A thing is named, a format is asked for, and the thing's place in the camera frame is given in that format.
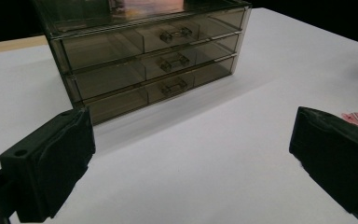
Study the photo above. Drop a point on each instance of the smoky transparent plastic drawer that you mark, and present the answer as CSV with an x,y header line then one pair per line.
x,y
105,46
121,104
112,77

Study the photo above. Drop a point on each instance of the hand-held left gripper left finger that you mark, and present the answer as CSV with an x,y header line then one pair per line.
x,y
52,161

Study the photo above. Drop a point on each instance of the smoky transparent drawer cabinet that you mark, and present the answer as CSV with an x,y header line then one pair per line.
x,y
74,15

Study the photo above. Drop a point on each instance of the white table cover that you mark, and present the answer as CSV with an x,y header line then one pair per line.
x,y
199,155

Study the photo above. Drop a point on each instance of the wooden table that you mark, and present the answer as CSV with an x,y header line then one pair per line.
x,y
9,45

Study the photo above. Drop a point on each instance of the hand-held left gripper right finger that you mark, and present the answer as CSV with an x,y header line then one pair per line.
x,y
338,155

